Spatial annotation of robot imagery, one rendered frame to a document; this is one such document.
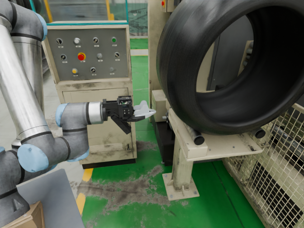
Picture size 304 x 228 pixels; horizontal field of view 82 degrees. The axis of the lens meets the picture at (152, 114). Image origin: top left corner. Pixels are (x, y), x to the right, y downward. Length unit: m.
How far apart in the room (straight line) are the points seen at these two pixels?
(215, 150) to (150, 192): 0.92
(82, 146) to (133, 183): 1.06
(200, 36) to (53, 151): 0.56
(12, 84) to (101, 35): 0.75
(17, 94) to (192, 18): 0.58
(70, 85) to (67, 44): 0.27
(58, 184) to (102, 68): 0.80
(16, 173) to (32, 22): 0.61
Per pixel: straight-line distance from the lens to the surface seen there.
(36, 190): 1.11
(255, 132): 0.90
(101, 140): 1.64
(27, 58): 0.92
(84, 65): 1.38
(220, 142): 0.94
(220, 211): 1.67
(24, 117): 0.68
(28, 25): 0.95
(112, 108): 0.70
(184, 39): 0.57
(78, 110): 0.71
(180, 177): 1.53
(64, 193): 1.03
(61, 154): 0.67
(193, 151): 0.79
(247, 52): 1.25
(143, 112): 0.71
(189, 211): 1.61
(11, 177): 0.89
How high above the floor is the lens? 1.38
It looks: 32 degrees down
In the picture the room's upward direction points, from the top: straight up
